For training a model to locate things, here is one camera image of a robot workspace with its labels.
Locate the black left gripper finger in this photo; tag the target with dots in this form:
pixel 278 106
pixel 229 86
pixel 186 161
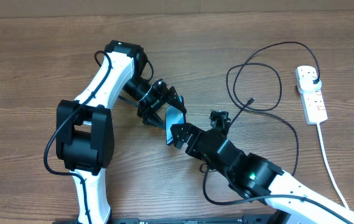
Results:
pixel 153 119
pixel 173 100

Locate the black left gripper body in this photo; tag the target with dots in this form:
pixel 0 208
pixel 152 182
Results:
pixel 153 99

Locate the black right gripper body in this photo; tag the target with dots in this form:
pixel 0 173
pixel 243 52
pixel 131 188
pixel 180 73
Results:
pixel 195 150

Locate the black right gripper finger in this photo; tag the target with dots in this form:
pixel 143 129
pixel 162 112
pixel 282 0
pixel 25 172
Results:
pixel 220 119
pixel 181 134

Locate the Samsung Galaxy smartphone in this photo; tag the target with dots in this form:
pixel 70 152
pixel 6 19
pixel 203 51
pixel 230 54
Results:
pixel 172 116

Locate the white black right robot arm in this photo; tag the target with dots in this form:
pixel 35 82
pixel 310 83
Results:
pixel 253 177

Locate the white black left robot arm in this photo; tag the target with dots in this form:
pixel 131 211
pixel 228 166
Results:
pixel 84 134

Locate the white charger plug adapter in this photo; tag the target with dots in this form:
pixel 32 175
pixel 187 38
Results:
pixel 308 84

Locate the white power strip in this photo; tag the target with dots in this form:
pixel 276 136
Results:
pixel 312 103

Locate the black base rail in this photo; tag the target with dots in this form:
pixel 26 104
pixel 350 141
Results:
pixel 245 219

